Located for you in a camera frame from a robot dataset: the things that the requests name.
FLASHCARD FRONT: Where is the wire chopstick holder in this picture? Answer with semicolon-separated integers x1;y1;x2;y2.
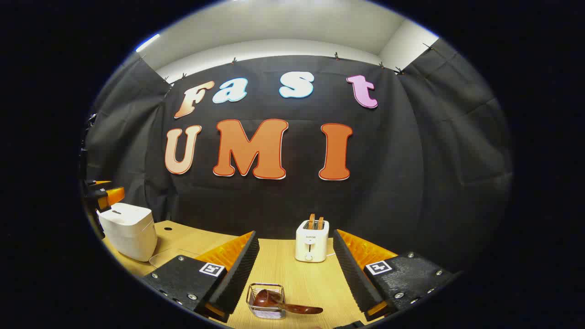
246;283;286;319

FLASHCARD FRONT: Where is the white rice cooker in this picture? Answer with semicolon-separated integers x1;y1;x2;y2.
98;203;157;262

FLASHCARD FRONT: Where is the black backdrop cloth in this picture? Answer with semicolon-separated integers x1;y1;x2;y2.
85;39;512;270

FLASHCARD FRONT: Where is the black stand with cables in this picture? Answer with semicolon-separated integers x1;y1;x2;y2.
80;113;97;182

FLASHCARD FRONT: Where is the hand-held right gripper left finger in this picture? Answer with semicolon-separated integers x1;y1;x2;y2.
141;231;260;323

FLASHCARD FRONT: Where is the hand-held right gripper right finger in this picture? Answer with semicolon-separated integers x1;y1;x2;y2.
333;229;462;322

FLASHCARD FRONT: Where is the clear plastic container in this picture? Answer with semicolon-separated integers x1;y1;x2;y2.
149;248;200;269

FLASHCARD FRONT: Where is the white toaster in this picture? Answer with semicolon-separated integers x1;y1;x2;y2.
295;220;330;263

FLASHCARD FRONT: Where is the brown wooden spoon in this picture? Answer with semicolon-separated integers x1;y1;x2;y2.
253;289;324;315

